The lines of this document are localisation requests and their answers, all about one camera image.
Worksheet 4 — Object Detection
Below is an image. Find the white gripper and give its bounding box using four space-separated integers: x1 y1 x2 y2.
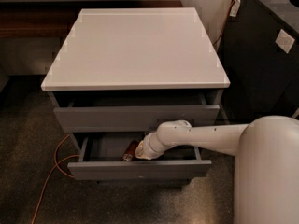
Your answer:
135 133 168 160

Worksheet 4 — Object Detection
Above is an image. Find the red coke can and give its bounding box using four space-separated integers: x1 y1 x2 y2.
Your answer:
122 140 139 161

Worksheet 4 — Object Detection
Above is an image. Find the grey drawer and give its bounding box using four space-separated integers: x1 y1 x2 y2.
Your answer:
67 132 211 181
54 91 220 133

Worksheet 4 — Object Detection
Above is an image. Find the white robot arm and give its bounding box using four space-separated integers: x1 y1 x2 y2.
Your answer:
135 116 299 224

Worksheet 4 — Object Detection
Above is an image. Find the grey top drawer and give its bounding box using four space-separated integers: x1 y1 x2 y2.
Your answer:
54 91 220 133

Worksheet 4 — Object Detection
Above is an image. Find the grey cabinet with white top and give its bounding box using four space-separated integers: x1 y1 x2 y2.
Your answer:
41 7 232 185

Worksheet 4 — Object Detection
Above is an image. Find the black bin cabinet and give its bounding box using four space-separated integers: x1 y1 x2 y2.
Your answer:
218 0 299 121

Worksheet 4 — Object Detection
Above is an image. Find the white label tag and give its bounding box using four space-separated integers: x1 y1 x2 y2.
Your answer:
230 0 240 18

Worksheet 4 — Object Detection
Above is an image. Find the dark wooden bench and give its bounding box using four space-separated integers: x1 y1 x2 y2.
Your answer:
0 0 183 38

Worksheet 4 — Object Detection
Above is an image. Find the white square sticker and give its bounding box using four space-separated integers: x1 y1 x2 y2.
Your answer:
276 29 295 53

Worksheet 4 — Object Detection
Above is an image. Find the orange cable on floor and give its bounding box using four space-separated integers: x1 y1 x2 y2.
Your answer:
30 133 82 224

